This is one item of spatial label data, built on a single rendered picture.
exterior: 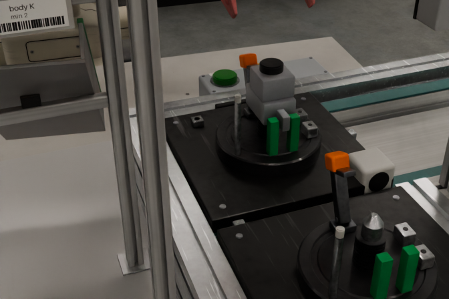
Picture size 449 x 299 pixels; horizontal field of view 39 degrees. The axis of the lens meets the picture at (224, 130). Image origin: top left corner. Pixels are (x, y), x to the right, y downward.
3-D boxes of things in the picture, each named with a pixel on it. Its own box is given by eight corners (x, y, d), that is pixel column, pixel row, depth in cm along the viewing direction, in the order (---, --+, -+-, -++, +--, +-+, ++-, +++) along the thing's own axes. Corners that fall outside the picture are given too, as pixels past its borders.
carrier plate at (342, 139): (159, 130, 93) (158, 117, 92) (309, 102, 100) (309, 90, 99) (212, 234, 74) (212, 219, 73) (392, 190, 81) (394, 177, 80)
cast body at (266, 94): (244, 102, 85) (245, 54, 81) (275, 97, 86) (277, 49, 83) (269, 134, 78) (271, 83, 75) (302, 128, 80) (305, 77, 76)
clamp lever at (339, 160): (330, 221, 69) (323, 153, 67) (347, 217, 69) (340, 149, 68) (347, 231, 66) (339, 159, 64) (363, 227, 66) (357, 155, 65)
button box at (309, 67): (198, 106, 109) (198, 73, 106) (310, 85, 115) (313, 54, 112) (212, 126, 104) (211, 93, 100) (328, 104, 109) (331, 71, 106)
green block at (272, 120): (265, 151, 81) (266, 117, 79) (274, 149, 82) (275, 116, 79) (269, 156, 80) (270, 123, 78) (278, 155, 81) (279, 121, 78)
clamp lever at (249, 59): (244, 109, 89) (238, 55, 88) (258, 106, 90) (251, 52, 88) (254, 112, 86) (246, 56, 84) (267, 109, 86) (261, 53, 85)
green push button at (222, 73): (209, 81, 106) (209, 71, 105) (232, 77, 107) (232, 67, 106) (217, 93, 102) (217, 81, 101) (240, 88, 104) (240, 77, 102)
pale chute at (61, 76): (5, 140, 85) (3, 107, 86) (106, 131, 86) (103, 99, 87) (-64, 74, 57) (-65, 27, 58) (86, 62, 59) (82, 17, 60)
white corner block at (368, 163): (343, 178, 83) (345, 152, 81) (373, 171, 85) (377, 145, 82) (361, 199, 80) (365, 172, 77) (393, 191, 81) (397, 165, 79)
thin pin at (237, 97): (233, 152, 81) (233, 93, 77) (239, 151, 81) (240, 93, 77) (235, 155, 81) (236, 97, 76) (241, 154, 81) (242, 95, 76)
